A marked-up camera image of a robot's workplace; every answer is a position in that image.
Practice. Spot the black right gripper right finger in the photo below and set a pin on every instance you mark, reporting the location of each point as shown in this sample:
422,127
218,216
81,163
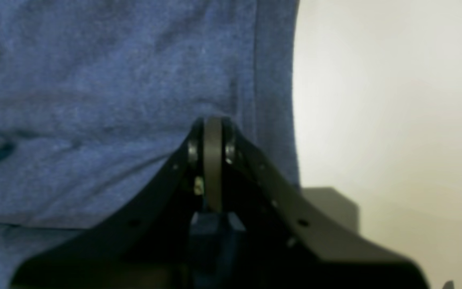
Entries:
293,245

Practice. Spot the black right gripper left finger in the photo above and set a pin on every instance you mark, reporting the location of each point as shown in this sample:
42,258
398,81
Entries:
144,244

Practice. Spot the navy blue t-shirt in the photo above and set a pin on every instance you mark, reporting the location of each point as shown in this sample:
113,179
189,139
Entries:
96,94

